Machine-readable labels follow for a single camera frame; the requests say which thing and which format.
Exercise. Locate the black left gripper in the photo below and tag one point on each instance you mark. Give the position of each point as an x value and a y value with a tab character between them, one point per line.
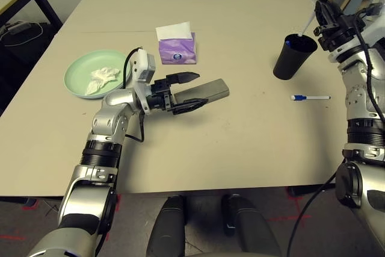
158	94

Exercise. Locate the dark grey robot leg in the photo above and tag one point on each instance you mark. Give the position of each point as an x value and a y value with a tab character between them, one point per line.
249	233
167	230

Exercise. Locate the light green plate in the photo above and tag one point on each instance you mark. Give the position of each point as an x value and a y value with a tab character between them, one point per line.
78	70

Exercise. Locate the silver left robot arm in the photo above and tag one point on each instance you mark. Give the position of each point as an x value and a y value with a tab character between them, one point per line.
117	100

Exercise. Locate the dark grey robot right leg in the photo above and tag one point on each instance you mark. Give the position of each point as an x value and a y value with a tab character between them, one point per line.
249	233

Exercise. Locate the grey glasses case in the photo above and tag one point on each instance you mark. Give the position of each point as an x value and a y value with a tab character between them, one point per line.
210	90

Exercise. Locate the dark grey robot left leg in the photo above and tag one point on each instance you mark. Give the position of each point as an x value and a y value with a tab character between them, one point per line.
167	230

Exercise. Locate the white tissue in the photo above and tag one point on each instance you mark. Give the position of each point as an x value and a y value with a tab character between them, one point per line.
102	75

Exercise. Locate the white whiteboard marker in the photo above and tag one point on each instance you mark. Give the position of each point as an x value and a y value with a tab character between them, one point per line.
312	97
307	26

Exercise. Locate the grey power adapter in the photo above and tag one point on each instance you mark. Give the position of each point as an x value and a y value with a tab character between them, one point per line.
15	26

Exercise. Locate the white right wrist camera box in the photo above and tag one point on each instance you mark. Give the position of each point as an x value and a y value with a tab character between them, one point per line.
376	31

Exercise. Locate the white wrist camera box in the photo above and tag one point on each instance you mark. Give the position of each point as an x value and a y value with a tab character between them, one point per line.
376	31
141	61

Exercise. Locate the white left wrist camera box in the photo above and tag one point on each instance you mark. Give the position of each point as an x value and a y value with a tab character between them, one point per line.
141	61

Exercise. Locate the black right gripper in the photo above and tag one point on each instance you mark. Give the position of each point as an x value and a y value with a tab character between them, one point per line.
340	32

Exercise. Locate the purple tissue pack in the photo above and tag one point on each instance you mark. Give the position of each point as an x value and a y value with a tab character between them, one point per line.
177	49

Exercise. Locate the black cup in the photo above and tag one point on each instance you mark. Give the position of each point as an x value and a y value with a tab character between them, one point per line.
288	64

